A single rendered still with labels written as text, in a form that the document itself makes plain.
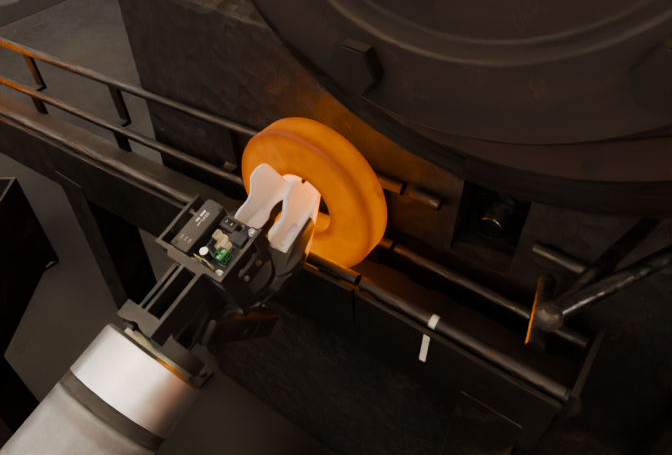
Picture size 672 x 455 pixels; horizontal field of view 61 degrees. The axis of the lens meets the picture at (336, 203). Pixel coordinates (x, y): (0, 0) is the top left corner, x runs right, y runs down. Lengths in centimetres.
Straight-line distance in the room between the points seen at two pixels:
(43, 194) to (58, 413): 143
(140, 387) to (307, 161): 23
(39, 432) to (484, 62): 37
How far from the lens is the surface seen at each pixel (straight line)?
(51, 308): 154
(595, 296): 31
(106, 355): 45
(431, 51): 24
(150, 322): 44
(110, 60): 241
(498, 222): 55
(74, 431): 45
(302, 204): 50
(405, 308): 51
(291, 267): 49
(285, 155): 52
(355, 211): 50
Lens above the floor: 113
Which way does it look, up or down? 44 degrees down
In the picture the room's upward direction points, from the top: straight up
